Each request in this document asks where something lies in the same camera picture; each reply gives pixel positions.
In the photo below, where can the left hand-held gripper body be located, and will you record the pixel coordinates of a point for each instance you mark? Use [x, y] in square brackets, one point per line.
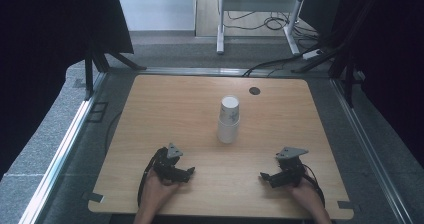
[170, 165]

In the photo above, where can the white power strip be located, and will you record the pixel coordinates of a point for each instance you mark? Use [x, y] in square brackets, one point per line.
[312, 54]

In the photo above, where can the person's left hand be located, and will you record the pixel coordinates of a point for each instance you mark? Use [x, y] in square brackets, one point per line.
[159, 192]

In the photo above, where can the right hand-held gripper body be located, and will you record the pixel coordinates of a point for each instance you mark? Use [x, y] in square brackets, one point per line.
[290, 165]

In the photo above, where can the black tripod stand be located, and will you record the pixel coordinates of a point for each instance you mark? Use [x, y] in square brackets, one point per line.
[346, 67]
[96, 62]

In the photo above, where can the person's right hand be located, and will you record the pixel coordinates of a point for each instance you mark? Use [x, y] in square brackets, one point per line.
[305, 195]

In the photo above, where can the black tape square outline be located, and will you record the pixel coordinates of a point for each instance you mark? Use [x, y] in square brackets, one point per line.
[89, 112]

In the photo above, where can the aluminium floor rail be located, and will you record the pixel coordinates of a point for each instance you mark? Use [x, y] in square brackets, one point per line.
[56, 157]
[370, 150]
[200, 71]

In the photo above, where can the black tape piece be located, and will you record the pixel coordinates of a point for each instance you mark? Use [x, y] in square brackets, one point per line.
[345, 205]
[93, 197]

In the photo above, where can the white metal stand frame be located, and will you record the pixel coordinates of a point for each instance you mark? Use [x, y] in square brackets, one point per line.
[256, 4]

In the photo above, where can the black round table grommet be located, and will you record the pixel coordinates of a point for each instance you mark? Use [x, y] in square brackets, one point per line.
[254, 91]

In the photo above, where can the black curtain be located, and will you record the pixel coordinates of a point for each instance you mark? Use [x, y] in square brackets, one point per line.
[390, 50]
[50, 50]

